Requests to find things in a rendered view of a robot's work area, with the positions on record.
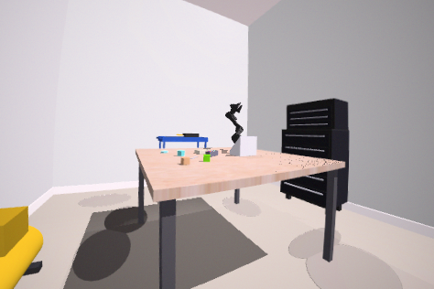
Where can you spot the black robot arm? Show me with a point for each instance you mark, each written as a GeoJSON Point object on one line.
{"type": "Point", "coordinates": [238, 127]}

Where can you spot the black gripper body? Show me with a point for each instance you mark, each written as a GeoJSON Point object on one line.
{"type": "Point", "coordinates": [234, 109]}

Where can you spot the small orange block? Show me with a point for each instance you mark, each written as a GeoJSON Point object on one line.
{"type": "Point", "coordinates": [184, 161]}

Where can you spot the beige shallow tray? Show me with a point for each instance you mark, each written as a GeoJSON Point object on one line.
{"type": "Point", "coordinates": [201, 151]}

